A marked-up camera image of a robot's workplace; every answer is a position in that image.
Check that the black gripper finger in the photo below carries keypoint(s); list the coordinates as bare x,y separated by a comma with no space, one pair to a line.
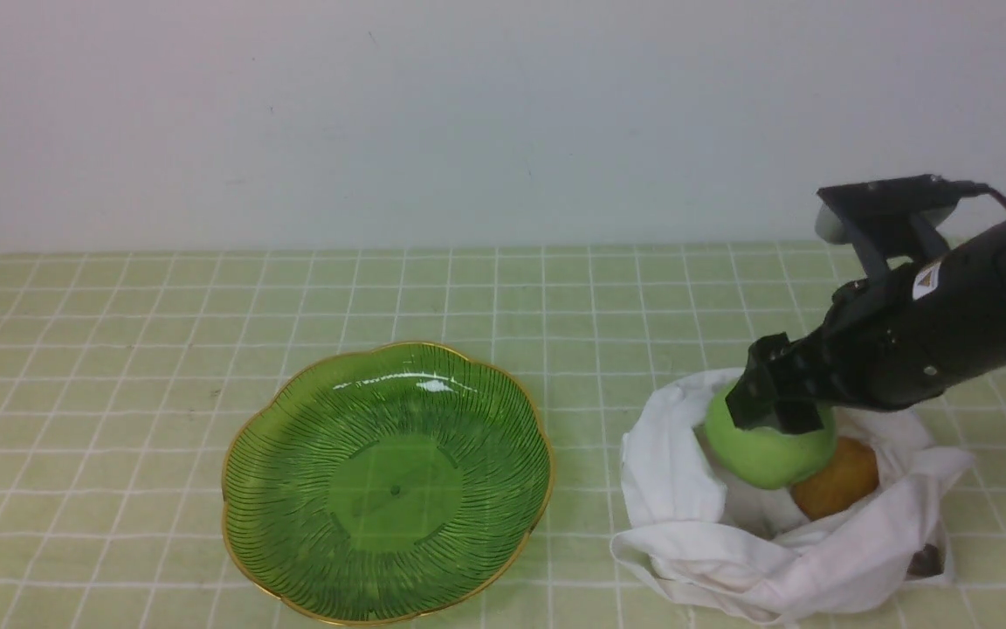
748,401

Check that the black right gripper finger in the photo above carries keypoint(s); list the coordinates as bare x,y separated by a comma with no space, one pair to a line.
794,408

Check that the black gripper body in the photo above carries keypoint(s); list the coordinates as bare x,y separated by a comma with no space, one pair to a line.
889,343

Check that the green mango fruit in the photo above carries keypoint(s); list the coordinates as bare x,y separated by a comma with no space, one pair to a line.
764,457

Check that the yellow-brown pear fruit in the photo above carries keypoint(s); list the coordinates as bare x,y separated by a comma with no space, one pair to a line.
850,476

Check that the white cloth bag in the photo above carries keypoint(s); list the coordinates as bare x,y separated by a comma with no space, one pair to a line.
700,536

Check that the dark fruit under bag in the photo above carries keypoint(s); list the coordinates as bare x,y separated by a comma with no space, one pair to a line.
926,563

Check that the green glass plate gold rim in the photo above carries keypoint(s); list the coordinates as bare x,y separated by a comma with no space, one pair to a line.
386,485

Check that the green checkered tablecloth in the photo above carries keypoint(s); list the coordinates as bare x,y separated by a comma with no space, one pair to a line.
125,376

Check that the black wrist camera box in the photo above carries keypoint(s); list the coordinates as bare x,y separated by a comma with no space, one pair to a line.
888,219

